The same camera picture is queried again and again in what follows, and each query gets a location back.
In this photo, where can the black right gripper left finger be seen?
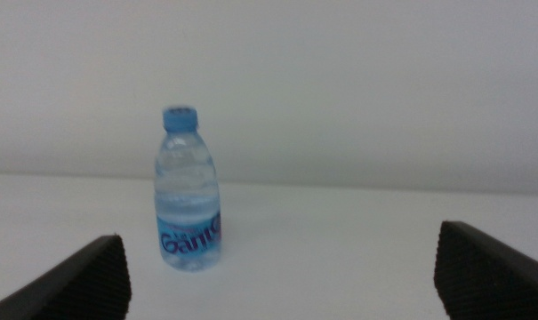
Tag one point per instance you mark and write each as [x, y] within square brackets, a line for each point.
[82, 284]

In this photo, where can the clear water bottle blue cap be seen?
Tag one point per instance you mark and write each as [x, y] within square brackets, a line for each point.
[186, 200]

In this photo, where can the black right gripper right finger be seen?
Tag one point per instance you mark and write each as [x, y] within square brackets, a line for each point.
[491, 275]

